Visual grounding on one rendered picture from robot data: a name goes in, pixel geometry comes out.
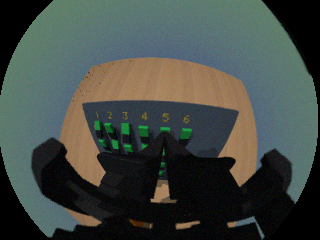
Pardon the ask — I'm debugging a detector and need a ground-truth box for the dark grey slanted panel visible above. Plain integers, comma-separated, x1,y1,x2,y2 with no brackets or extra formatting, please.
81,100,239,159

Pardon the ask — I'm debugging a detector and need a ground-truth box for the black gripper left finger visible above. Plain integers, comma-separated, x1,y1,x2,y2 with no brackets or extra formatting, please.
96,132,165,199

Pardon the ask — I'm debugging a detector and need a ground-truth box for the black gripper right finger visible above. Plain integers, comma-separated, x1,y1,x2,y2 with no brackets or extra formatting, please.
164,132,236,200

